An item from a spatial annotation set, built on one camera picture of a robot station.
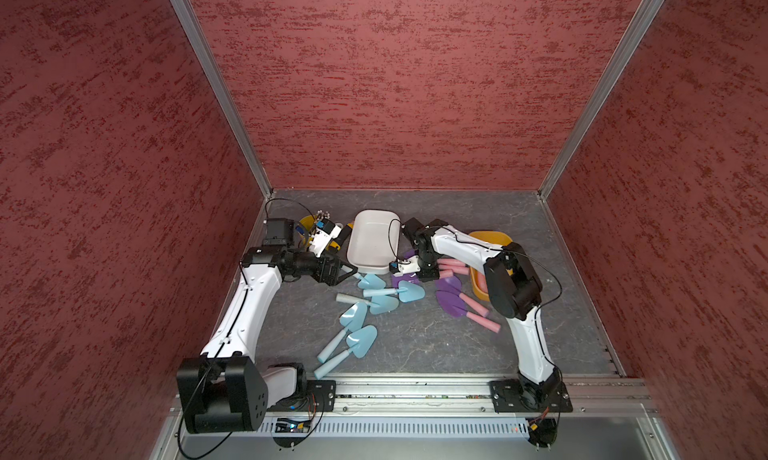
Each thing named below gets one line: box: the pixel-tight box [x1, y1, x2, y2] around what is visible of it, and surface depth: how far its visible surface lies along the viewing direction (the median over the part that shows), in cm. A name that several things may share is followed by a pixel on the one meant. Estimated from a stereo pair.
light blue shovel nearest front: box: [314, 324, 378, 380], surface depth 83 cm
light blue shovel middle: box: [336, 293, 400, 315], surface depth 91 cm
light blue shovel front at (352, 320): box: [317, 301, 368, 364], surface depth 87 cm
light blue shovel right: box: [362, 280, 426, 303], surface depth 94 cm
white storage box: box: [347, 209, 401, 275], surface depth 108 cm
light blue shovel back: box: [358, 274, 386, 290], surface depth 96 cm
